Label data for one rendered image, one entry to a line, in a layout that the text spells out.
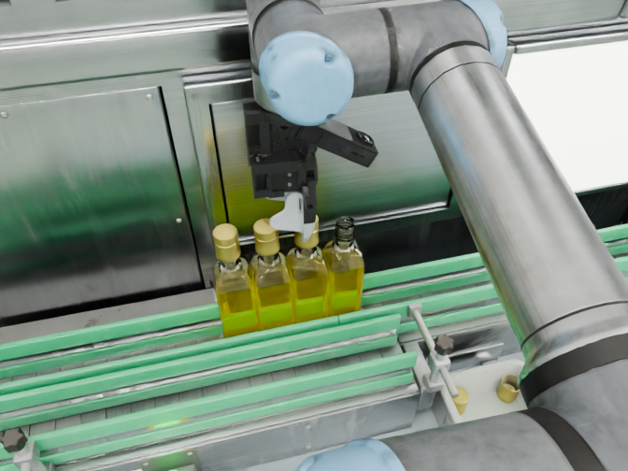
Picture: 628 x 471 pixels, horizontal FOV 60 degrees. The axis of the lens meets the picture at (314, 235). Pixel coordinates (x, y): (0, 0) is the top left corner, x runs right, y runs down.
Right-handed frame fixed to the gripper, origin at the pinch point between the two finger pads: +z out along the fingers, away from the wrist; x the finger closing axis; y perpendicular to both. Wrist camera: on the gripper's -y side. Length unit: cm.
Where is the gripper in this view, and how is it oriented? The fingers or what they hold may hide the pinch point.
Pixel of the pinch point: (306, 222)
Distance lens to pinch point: 77.5
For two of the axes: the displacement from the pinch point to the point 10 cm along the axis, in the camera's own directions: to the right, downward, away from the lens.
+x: 1.9, 6.9, -7.0
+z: 0.0, 7.1, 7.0
